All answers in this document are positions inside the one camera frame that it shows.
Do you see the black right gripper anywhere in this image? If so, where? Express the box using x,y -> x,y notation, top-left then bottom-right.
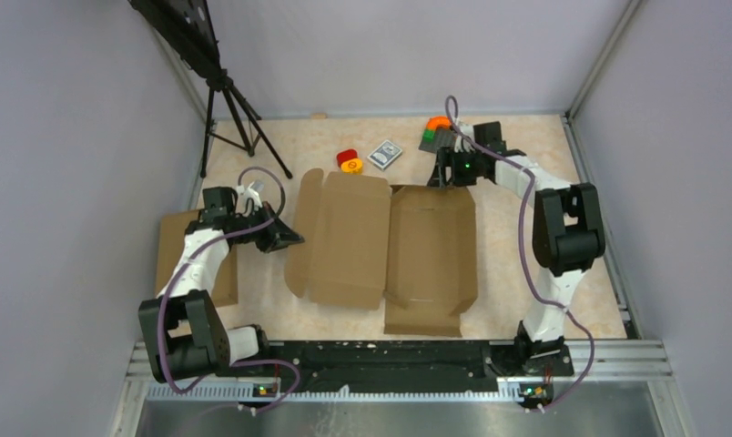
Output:
426,147 -> 483,190

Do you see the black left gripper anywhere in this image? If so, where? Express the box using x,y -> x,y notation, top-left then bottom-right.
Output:
234,201 -> 304,253

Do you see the large cardboard box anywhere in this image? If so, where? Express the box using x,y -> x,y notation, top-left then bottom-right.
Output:
284,168 -> 479,338

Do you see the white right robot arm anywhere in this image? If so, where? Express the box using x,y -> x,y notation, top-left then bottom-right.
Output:
426,121 -> 605,375

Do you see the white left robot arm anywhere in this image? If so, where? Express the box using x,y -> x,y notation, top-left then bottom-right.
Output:
137,186 -> 304,384

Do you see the blue playing card box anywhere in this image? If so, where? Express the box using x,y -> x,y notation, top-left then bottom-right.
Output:
367,140 -> 403,171

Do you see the small folded cardboard box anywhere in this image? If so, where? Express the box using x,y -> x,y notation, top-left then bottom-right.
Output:
155,209 -> 239,308

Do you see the orange arch toy block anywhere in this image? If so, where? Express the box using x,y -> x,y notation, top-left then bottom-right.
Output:
425,116 -> 451,131

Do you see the yellow oval toy block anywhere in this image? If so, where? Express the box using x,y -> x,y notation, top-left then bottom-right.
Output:
341,158 -> 363,175

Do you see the red oval plastic block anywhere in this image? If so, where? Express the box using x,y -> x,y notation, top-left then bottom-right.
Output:
336,148 -> 358,167

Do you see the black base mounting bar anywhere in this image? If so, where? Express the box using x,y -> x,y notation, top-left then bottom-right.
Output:
216,340 -> 574,394

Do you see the black tripod stand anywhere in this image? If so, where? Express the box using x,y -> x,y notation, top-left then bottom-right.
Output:
130,0 -> 293,179

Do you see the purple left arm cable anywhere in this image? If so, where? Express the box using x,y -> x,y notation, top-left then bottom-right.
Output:
156,166 -> 302,416

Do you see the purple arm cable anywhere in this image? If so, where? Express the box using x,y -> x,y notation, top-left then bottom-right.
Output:
156,166 -> 302,416
444,95 -> 596,412

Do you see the grey lego base plate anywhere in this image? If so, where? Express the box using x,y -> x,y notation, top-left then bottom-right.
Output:
418,127 -> 456,154

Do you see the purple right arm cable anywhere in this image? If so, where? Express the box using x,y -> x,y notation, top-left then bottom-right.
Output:
444,95 -> 596,412

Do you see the aluminium front rail frame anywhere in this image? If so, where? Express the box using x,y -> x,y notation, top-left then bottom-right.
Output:
110,340 -> 696,436

